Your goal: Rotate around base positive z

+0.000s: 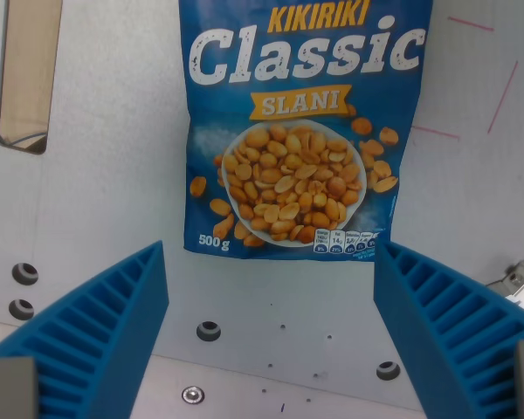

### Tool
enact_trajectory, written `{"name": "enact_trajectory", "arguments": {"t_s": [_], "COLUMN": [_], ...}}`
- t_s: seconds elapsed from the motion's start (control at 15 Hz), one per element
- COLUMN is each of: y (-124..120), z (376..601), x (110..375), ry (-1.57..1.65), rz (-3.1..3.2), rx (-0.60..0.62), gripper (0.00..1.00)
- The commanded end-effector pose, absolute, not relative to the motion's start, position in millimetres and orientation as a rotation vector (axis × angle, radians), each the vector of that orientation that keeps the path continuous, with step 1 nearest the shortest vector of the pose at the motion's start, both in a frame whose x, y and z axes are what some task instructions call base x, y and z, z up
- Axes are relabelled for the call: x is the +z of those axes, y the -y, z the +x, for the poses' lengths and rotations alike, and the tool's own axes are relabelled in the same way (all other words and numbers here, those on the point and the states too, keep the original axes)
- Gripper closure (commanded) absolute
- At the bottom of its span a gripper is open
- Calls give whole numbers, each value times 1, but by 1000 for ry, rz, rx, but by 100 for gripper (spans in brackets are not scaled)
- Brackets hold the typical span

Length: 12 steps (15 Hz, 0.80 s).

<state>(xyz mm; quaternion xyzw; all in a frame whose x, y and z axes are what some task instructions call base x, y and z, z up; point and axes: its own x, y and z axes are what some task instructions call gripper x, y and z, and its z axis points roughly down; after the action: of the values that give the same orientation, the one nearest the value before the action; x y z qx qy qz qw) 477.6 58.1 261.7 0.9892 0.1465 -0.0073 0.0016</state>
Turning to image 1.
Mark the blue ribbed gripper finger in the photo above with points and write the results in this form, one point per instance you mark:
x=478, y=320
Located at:
x=91, y=331
x=454, y=340

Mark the shiny silver screw head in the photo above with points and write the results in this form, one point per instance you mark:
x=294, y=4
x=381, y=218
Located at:
x=192, y=395

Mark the blue Kikiriki Classic peanut bag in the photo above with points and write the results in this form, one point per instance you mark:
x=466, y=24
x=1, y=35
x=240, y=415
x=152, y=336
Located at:
x=297, y=131

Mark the grey metal bracket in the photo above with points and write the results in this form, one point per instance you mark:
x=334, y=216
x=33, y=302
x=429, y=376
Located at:
x=519, y=283

